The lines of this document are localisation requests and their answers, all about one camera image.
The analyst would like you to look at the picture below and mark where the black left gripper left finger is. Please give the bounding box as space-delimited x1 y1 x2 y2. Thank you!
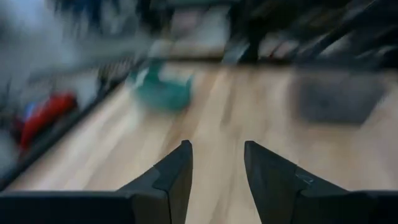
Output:
0 139 194 224

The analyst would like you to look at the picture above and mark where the teal plastic basket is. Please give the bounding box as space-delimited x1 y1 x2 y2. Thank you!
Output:
127 58 194 112

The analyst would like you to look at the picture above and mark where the red portable power station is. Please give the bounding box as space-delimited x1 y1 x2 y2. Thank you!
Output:
12 91 79 151

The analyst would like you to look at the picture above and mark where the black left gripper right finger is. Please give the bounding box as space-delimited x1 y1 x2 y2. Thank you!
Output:
243 140 398 224

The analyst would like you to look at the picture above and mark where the grey translucent plastic basket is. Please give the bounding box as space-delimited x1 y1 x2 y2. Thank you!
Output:
290 72 388 126

